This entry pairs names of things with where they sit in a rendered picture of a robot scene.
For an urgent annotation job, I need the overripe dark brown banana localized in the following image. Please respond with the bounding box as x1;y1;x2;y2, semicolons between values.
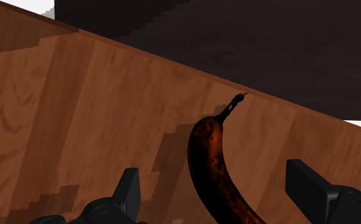
187;92;266;224

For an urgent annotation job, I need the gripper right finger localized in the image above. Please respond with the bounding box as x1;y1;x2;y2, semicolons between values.
285;158;361;224

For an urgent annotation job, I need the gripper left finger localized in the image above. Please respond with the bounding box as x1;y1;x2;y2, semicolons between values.
28;167;149;224

